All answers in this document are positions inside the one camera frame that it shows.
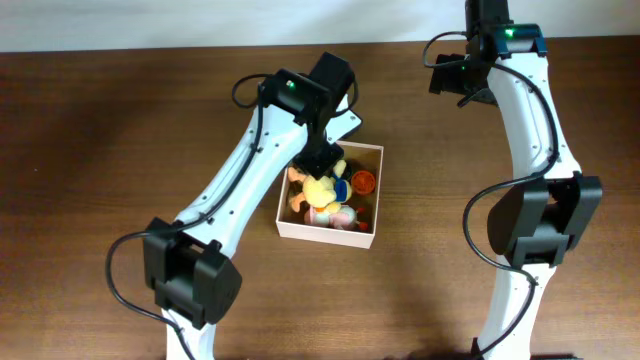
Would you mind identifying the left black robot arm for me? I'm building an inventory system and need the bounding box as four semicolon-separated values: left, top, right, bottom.
143;53;361;359

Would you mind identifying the black round puck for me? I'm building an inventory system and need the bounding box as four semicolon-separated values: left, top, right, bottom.
341;162;354;182

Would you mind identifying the yellow plush duck toy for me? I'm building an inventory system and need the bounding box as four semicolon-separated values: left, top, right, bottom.
286;160;353;212

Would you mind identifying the right black cable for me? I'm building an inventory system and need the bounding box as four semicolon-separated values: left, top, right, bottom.
421;30;561;360

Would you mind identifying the black cable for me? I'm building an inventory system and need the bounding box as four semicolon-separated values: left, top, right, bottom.
421;30;561;360
104;73;361;360

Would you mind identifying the white cardboard box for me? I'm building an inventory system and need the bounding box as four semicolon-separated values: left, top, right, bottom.
276;141;384;249

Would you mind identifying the left black cable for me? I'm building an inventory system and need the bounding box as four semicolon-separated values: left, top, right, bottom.
104;73;361;360

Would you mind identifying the white duck pink hat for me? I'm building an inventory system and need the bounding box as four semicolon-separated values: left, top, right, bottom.
304;205;369;232

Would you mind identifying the orange round cage ball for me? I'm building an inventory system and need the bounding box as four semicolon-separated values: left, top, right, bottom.
351;170;376;196

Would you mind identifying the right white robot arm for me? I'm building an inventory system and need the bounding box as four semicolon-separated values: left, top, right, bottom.
423;0;603;359

